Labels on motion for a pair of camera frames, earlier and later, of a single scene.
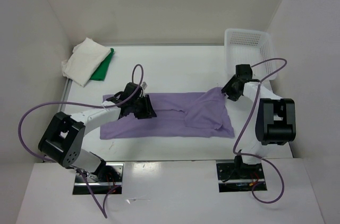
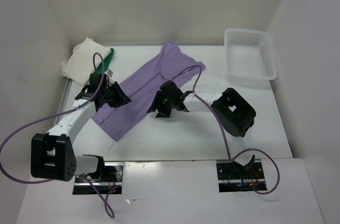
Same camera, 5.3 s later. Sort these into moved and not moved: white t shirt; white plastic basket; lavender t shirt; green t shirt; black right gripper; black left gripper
Moved: lavender t shirt; black left gripper; black right gripper
Not moved: white t shirt; green t shirt; white plastic basket
